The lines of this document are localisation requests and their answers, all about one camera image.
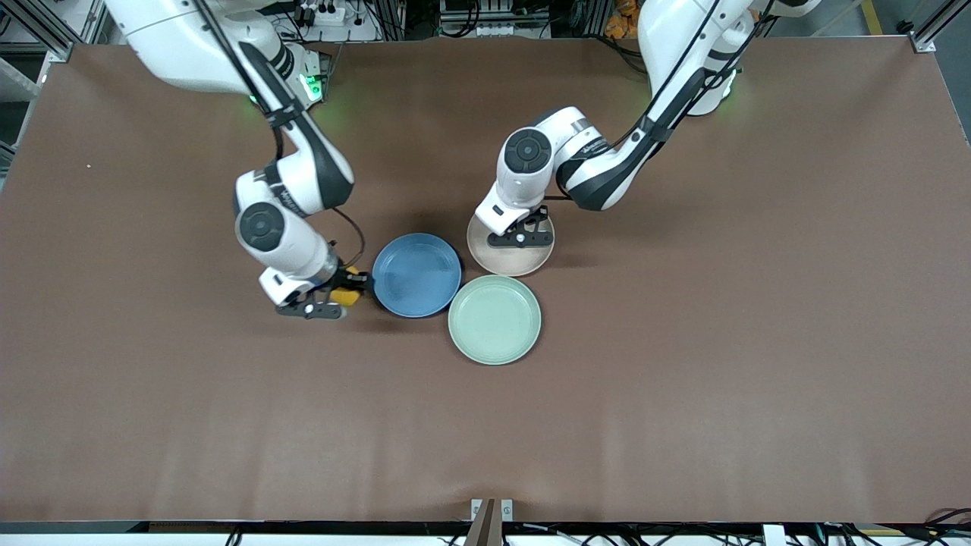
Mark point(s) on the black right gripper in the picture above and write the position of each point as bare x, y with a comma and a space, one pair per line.
342, 278

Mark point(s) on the yellow lemon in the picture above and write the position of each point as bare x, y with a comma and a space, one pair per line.
347, 297

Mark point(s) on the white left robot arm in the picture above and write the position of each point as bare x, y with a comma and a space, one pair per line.
607, 174

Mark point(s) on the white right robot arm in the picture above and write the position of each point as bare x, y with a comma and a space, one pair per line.
296, 182

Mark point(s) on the beige plate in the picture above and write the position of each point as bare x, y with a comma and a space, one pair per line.
516, 262

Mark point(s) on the blue plate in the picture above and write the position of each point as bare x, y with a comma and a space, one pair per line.
417, 277

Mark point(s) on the pale green plate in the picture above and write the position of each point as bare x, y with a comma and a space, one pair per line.
494, 320

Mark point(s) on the metal rack equipment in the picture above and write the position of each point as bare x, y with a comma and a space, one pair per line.
493, 19

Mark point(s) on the orange snack packets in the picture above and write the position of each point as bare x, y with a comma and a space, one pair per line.
626, 23

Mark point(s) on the white power strip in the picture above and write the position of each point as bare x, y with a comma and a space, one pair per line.
326, 11

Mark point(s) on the small white box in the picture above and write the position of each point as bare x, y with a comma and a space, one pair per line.
774, 535

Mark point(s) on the white metal bracket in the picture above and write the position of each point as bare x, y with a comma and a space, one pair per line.
507, 509

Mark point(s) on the brown camera pole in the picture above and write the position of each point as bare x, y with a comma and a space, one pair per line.
485, 528

